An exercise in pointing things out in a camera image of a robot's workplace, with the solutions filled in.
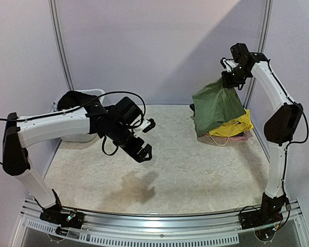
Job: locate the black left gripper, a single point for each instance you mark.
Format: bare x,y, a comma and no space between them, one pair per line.
139,157

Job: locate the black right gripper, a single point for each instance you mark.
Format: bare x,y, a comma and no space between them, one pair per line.
229,81

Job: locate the green garment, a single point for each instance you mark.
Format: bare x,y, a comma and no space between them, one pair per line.
215,93

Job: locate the yellow shorts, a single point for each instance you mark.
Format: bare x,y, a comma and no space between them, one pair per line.
233,127

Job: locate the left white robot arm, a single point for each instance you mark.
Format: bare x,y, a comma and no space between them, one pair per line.
25,131

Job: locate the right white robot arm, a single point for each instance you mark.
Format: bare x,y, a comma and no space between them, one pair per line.
278,129

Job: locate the white plastic laundry basket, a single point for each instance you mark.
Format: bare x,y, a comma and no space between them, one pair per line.
82,113

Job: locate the folded pink garment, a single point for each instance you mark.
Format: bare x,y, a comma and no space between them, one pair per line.
220,139

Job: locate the black garment in basket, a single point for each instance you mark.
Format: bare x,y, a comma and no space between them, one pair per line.
73,99

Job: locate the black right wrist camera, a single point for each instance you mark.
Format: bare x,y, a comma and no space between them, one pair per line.
238,50

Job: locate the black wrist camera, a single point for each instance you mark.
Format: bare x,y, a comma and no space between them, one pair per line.
130,115
238,50

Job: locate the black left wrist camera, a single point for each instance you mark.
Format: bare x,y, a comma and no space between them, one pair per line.
130,115

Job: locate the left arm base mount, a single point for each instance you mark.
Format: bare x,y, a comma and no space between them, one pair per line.
63,217

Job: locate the aluminium front rail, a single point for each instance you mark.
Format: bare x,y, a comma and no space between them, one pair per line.
208,229

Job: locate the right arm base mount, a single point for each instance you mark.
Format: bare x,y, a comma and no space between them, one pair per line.
262,218

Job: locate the left aluminium frame post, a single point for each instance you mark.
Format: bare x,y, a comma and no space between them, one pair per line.
59,43

